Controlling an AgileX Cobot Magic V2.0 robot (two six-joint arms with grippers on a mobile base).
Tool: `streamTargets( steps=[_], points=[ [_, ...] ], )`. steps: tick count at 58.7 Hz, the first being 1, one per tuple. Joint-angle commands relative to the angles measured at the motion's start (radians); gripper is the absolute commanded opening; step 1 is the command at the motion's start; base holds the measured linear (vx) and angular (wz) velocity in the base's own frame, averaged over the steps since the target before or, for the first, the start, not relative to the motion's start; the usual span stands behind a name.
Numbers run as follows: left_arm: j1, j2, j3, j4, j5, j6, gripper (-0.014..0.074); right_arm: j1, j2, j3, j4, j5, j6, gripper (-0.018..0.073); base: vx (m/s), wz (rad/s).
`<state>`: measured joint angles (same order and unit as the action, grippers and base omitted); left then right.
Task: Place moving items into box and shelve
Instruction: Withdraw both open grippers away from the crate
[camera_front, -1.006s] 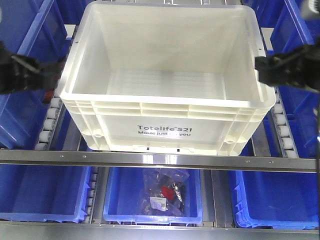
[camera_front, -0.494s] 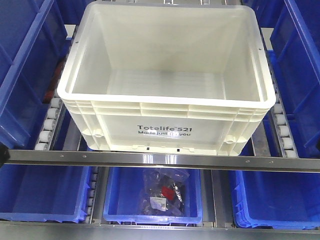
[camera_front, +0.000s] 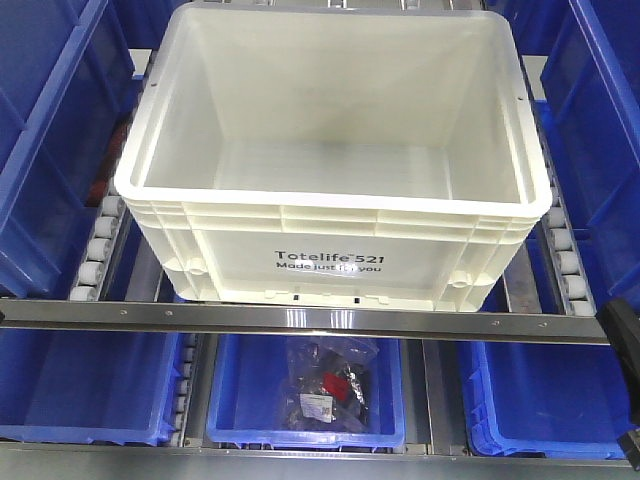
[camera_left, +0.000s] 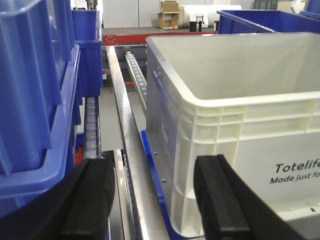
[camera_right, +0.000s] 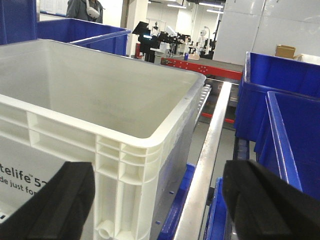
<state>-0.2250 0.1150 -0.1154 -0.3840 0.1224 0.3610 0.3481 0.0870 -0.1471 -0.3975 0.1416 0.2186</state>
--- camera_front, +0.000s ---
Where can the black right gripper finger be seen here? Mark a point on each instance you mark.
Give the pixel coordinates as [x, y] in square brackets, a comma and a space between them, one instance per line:
[629, 443]
[621, 326]

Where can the white plastic Totelife crate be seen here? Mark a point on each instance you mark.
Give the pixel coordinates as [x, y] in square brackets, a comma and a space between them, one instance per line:
[335, 157]

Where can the blue bin lower right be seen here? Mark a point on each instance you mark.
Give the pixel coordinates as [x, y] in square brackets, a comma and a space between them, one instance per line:
[552, 400]

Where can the blue bin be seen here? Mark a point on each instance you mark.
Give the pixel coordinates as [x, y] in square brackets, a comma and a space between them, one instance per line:
[591, 82]
[246, 399]
[552, 400]
[66, 75]
[85, 387]

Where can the right white roller track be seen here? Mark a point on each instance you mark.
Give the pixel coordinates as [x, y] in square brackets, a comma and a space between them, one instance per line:
[569, 279]

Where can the white roller track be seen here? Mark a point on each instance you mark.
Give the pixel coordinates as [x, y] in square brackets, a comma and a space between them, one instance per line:
[569, 279]
[108, 235]

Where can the blue bin upper right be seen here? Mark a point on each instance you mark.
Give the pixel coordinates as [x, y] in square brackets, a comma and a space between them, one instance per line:
[591, 82]

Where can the plastic bag of parts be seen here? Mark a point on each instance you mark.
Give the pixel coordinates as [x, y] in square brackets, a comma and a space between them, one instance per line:
[328, 384]

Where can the blue bin lower middle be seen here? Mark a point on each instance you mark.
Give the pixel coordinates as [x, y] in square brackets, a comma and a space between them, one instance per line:
[246, 399]

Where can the lower roller track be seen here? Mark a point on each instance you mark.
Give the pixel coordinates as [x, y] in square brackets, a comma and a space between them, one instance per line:
[184, 389]

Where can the blue bin lower left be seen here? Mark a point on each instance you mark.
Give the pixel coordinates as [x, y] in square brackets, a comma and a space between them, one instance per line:
[85, 387]

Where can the left white roller track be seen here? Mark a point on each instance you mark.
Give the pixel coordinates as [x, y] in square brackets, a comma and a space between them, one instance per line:
[108, 235]

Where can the blue bin upper left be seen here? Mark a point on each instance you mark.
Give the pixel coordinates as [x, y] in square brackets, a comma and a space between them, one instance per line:
[66, 75]

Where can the lower grey shelf rail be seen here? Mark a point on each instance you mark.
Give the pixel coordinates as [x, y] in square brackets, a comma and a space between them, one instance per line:
[50, 461]

